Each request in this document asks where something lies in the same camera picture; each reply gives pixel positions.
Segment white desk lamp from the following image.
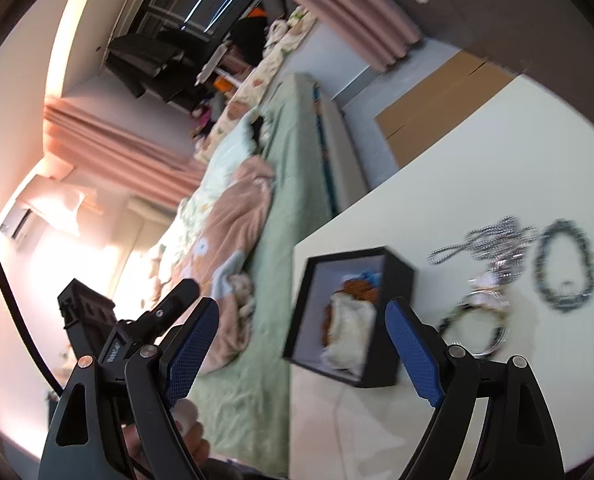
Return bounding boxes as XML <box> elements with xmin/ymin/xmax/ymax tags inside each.
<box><xmin>196</xmin><ymin>40</ymin><xmax>239</xmax><ymax>86</ymax></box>

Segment green-sheeted bed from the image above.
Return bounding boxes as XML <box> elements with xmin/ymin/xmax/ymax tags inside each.
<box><xmin>189</xmin><ymin>72</ymin><xmax>373</xmax><ymax>480</ymax></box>

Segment person's left hand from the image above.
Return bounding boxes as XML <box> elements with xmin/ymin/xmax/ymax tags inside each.
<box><xmin>174</xmin><ymin>401</ymin><xmax>211</xmax><ymax>478</ymax></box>

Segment dark grey bead necklace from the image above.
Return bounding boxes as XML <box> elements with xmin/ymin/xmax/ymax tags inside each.
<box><xmin>533</xmin><ymin>219</ymin><xmax>594</xmax><ymax>312</ymax></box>

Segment white low table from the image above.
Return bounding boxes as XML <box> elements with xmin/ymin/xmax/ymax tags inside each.
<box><xmin>287</xmin><ymin>75</ymin><xmax>594</xmax><ymax>480</ymax></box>

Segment thin silver bangles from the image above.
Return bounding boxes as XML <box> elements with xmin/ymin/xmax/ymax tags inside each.
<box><xmin>457</xmin><ymin>284</ymin><xmax>512</xmax><ymax>357</ymax></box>

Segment white air conditioner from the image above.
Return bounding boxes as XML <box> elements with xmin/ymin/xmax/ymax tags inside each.
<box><xmin>0</xmin><ymin>207</ymin><xmax>34</xmax><ymax>242</ymax></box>

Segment flat cardboard sheet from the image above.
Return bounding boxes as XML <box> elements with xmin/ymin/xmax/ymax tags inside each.
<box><xmin>374</xmin><ymin>50</ymin><xmax>515</xmax><ymax>168</ymax></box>

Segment white green pillow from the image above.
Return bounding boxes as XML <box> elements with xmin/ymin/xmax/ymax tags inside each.
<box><xmin>177</xmin><ymin>110</ymin><xmax>264</xmax><ymax>223</ymax></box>

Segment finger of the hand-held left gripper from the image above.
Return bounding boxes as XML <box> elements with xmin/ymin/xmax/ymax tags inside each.
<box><xmin>126</xmin><ymin>279</ymin><xmax>201</xmax><ymax>352</ymax></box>

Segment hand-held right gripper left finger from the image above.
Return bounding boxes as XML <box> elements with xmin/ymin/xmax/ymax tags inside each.
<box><xmin>38</xmin><ymin>298</ymin><xmax>220</xmax><ymax>480</ymax></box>

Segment black jewelry box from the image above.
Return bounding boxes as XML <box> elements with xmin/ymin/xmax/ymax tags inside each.
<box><xmin>282</xmin><ymin>246</ymin><xmax>417</xmax><ymax>389</ymax></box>

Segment beige headboard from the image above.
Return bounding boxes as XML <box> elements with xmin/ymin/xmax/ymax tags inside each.
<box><xmin>127</xmin><ymin>196</ymin><xmax>178</xmax><ymax>223</ymax></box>

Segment plush toys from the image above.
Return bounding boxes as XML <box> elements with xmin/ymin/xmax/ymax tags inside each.
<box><xmin>191</xmin><ymin>100</ymin><xmax>219</xmax><ymax>137</ymax></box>

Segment black bead bracelet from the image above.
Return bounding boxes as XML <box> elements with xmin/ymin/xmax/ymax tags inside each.
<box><xmin>436</xmin><ymin>305</ymin><xmax>508</xmax><ymax>359</ymax></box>

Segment pink curtain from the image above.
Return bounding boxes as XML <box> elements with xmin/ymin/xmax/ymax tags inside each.
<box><xmin>227</xmin><ymin>0</ymin><xmax>423</xmax><ymax>73</ymax></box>
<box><xmin>42</xmin><ymin>95</ymin><xmax>209</xmax><ymax>207</ymax></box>

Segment floral window seat cushion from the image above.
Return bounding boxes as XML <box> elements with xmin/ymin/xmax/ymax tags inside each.
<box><xmin>209</xmin><ymin>5</ymin><xmax>319</xmax><ymax>138</ymax></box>

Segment peach floral blanket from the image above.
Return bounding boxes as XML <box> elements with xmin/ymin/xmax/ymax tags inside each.
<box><xmin>152</xmin><ymin>155</ymin><xmax>278</xmax><ymax>376</ymax></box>

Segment black bag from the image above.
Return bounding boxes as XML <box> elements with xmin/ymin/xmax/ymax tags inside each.
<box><xmin>229</xmin><ymin>7</ymin><xmax>269</xmax><ymax>67</ymax></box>

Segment silver chain bracelet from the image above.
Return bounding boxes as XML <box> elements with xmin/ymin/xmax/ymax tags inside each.
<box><xmin>491</xmin><ymin>255</ymin><xmax>522</xmax><ymax>287</ymax></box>

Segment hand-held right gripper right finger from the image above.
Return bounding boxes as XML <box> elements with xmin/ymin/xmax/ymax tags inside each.
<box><xmin>384</xmin><ymin>298</ymin><xmax>564</xmax><ymax>480</ymax></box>

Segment silver bead chain necklace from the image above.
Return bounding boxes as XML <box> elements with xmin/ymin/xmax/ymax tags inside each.
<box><xmin>427</xmin><ymin>215</ymin><xmax>538</xmax><ymax>267</ymax></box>

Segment white cloth pouch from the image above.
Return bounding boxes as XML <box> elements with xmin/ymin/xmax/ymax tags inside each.
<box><xmin>319</xmin><ymin>292</ymin><xmax>378</xmax><ymax>376</ymax></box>

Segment black cable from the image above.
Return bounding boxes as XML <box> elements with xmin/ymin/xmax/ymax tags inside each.
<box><xmin>0</xmin><ymin>222</ymin><xmax>65</xmax><ymax>398</ymax></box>

